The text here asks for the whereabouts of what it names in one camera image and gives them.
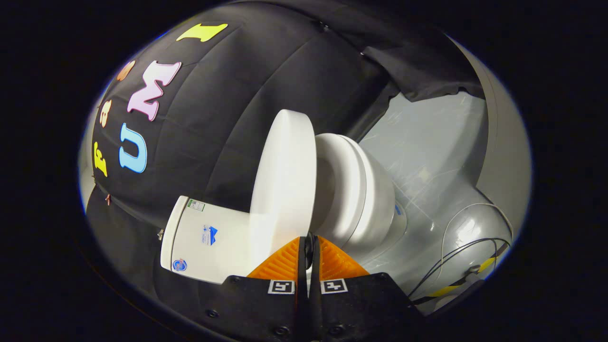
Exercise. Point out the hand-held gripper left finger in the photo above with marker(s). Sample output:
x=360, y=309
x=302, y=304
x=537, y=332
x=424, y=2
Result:
x=299, y=304

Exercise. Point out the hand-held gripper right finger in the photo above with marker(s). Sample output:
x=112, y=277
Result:
x=313, y=308

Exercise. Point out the white toilet lid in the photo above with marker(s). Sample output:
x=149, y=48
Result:
x=285, y=180

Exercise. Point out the white ceramic toilet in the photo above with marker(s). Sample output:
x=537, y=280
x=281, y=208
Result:
x=213, y=242

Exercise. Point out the white toilet seat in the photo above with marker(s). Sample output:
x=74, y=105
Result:
x=349, y=190

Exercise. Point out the black backdrop cloth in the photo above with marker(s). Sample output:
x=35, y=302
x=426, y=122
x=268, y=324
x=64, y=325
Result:
x=228, y=118

